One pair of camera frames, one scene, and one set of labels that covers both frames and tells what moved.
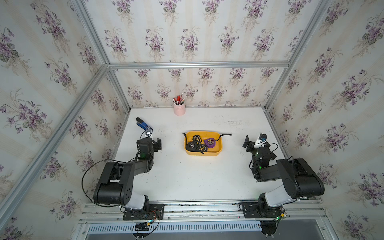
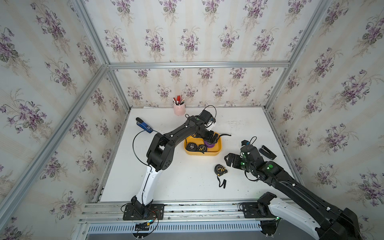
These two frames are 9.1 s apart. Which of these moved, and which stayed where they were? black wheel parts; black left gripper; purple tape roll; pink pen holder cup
Moved: black left gripper
Stayed: pink pen holder cup; black wheel parts; purple tape roll
